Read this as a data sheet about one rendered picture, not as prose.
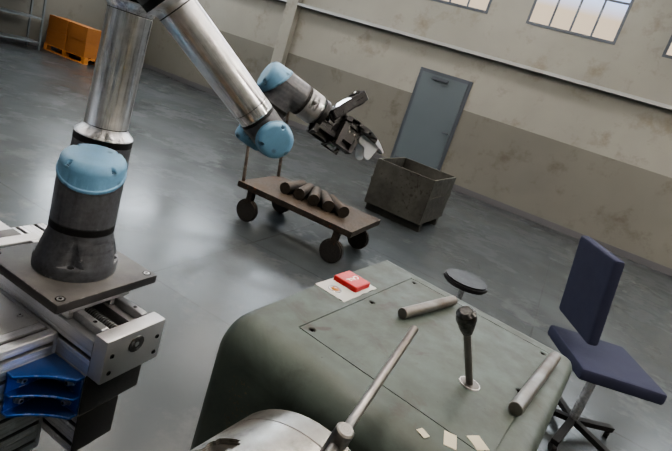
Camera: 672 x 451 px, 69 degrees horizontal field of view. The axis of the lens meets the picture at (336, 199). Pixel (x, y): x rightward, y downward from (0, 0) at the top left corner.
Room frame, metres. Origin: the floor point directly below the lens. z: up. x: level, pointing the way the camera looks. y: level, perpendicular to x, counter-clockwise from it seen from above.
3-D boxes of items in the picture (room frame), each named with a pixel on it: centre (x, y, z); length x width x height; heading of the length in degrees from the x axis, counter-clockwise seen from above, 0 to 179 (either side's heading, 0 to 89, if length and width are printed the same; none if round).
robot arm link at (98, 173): (0.88, 0.46, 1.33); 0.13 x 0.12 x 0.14; 24
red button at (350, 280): (0.99, -0.09, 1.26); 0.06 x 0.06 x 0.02; 59
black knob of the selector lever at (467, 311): (0.69, -0.24, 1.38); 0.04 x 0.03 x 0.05; 149
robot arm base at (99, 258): (0.87, 0.45, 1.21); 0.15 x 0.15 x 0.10
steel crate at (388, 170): (6.65, -0.94, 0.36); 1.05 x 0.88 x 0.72; 158
